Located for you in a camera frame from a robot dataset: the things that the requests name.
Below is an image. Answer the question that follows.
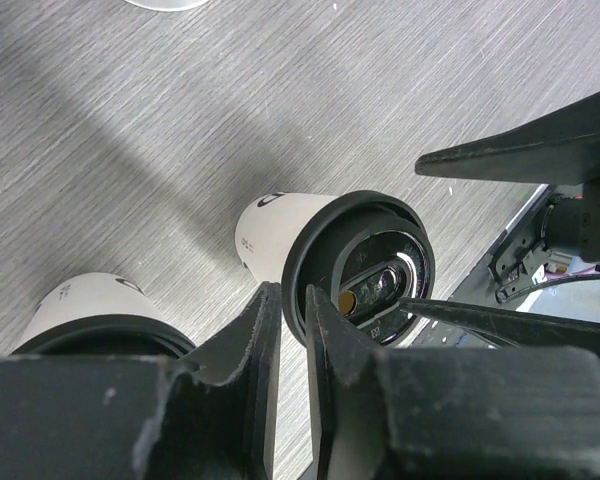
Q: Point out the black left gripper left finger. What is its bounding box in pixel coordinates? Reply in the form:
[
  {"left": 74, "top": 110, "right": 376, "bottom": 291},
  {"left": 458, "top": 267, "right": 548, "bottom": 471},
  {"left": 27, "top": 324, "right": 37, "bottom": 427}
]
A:
[{"left": 0, "top": 282, "right": 281, "bottom": 479}]

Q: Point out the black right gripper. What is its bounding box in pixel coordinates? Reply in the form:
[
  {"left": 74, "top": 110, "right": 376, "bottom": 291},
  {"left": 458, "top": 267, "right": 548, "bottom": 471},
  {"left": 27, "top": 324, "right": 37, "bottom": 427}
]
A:
[{"left": 400, "top": 92, "right": 600, "bottom": 359}]

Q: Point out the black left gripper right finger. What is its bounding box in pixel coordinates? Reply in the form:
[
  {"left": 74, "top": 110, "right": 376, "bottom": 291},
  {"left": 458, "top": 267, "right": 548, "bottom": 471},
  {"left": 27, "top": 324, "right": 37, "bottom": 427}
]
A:
[{"left": 306, "top": 287, "right": 600, "bottom": 479}]

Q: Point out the white paper cup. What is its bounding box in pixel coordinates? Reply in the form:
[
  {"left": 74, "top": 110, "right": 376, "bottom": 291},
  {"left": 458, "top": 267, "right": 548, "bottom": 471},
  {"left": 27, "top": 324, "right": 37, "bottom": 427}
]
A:
[
  {"left": 15, "top": 272, "right": 164, "bottom": 353},
  {"left": 235, "top": 192, "right": 336, "bottom": 282}
]

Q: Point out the black cup lid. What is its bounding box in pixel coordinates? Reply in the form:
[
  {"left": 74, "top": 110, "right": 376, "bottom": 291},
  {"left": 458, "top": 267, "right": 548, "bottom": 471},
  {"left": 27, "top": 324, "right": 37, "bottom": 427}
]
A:
[
  {"left": 281, "top": 191, "right": 435, "bottom": 346},
  {"left": 13, "top": 314, "right": 196, "bottom": 358}
]

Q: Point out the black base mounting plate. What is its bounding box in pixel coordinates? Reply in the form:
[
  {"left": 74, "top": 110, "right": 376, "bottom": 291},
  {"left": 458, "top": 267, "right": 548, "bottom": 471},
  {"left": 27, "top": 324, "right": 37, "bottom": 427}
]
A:
[{"left": 341, "top": 186, "right": 600, "bottom": 308}]

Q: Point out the white straw holder tin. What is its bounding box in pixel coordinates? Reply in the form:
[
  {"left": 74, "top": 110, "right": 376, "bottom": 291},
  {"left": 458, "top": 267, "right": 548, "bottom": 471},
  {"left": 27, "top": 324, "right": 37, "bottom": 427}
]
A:
[{"left": 125, "top": 0, "right": 208, "bottom": 13}]

